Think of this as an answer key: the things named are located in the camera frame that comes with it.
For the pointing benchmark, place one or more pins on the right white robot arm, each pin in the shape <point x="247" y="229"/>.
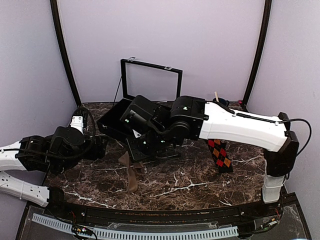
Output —
<point x="195" y="118"/>

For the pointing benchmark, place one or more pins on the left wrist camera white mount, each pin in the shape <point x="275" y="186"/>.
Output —
<point x="77" y="122"/>

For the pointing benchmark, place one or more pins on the wooden stick in mug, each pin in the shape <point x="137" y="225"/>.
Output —
<point x="216" y="96"/>

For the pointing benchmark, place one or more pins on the black corner post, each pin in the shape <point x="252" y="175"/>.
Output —
<point x="258" y="53"/>
<point x="63" y="51"/>

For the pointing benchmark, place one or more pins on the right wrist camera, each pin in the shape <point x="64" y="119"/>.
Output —
<point x="142" y="112"/>

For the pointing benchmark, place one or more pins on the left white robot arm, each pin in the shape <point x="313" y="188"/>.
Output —
<point x="29" y="154"/>

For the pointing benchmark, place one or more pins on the right black corner post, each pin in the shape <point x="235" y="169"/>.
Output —
<point x="258" y="53"/>

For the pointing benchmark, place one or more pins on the white slotted cable duct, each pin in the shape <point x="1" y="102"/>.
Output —
<point x="135" y="232"/>

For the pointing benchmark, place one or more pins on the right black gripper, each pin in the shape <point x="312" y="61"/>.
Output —
<point x="137" y="154"/>

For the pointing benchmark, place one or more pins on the brown ribbed sock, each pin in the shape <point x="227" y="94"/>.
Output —
<point x="132" y="185"/>

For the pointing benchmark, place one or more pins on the black front rail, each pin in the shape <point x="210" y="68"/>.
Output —
<point x="232" y="214"/>

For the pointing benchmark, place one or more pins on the dark blue mug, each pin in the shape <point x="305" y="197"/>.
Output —
<point x="221" y="102"/>

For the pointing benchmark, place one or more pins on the argyle patterned sock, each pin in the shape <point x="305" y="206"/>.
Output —
<point x="219" y="155"/>

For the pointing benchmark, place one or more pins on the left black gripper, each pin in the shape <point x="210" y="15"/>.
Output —
<point x="92" y="154"/>

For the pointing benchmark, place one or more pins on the left black corner post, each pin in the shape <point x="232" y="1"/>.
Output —
<point x="63" y="51"/>

